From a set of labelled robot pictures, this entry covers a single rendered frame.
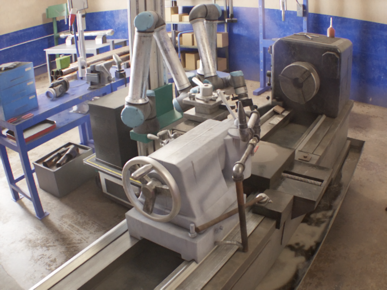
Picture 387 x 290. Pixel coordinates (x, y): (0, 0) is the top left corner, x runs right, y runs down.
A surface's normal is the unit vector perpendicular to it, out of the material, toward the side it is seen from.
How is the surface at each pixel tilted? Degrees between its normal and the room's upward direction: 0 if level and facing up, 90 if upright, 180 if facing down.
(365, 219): 0
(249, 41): 90
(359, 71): 90
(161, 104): 90
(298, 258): 0
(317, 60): 90
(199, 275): 0
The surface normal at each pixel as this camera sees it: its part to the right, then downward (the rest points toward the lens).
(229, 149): 0.19, 0.23
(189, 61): -0.51, 0.39
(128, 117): -0.19, 0.50
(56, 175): 0.86, 0.19
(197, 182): 0.80, -0.02
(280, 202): -0.04, -0.90
